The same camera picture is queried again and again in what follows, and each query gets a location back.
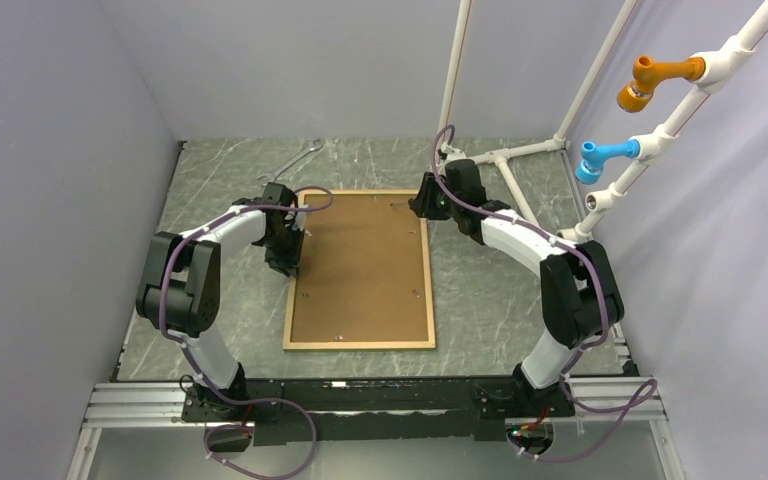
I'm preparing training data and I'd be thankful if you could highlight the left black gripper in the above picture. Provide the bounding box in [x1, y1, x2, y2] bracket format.
[261, 224, 306, 279]

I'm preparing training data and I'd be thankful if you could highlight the green wooden photo frame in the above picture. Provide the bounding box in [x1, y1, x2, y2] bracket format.
[283, 187, 437, 351]

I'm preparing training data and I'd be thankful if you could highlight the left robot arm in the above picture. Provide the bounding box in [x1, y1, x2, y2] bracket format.
[135, 183, 305, 420]

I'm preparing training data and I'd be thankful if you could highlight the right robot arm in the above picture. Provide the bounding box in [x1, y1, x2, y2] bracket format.
[409, 159, 625, 415]

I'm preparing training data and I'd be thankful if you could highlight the silver open-end wrench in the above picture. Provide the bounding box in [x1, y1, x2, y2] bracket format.
[257, 139, 324, 186]

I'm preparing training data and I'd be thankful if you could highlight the blue pipe fitting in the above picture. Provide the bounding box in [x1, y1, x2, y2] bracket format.
[575, 139, 641, 185]

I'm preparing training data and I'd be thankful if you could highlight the orange pipe fitting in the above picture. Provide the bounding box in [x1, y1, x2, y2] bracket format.
[616, 56, 706, 113]

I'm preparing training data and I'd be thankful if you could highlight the white PVC pipe rack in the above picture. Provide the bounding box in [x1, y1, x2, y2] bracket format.
[421, 1, 768, 266]

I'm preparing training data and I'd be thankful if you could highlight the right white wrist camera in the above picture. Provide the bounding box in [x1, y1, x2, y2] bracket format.
[438, 144, 468, 168]

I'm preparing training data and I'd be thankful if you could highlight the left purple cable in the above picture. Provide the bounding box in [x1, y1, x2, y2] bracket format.
[157, 185, 336, 480]

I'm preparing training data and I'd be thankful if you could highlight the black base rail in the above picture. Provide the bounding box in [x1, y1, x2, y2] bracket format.
[182, 375, 575, 446]

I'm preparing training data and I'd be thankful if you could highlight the aluminium extrusion frame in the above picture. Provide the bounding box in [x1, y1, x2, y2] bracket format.
[68, 376, 685, 479]

